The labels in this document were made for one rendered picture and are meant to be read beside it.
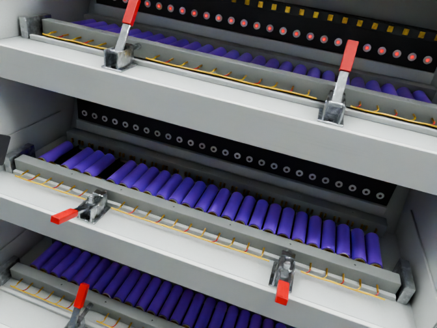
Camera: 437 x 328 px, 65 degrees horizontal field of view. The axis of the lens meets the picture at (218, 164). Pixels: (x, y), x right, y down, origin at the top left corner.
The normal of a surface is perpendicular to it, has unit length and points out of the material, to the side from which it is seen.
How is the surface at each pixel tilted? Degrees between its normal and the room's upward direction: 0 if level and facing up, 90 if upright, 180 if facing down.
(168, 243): 20
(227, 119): 110
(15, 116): 90
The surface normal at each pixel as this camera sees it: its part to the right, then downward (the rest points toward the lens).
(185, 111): -0.30, 0.46
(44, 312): 0.14, -0.85
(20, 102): 0.94, 0.27
